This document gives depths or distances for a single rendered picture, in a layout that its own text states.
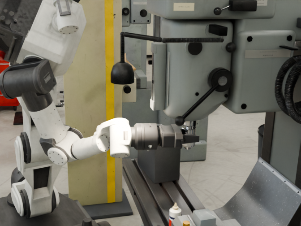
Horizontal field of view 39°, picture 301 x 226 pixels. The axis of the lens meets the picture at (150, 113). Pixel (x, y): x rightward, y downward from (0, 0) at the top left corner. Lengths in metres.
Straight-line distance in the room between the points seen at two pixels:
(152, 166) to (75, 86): 1.40
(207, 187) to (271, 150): 2.15
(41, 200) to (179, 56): 1.14
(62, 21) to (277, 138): 0.88
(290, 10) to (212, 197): 2.51
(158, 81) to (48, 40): 0.41
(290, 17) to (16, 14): 0.88
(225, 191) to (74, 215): 1.81
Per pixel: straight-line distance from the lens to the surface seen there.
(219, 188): 3.80
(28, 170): 1.95
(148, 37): 1.18
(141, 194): 1.74
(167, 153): 1.79
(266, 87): 1.34
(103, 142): 1.44
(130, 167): 1.96
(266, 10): 1.29
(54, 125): 1.49
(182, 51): 1.24
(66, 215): 2.28
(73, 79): 3.05
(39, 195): 2.10
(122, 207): 3.39
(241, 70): 1.29
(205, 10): 1.21
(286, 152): 1.59
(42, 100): 1.44
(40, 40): 1.47
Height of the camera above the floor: 1.73
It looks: 18 degrees down
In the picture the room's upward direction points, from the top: 1 degrees clockwise
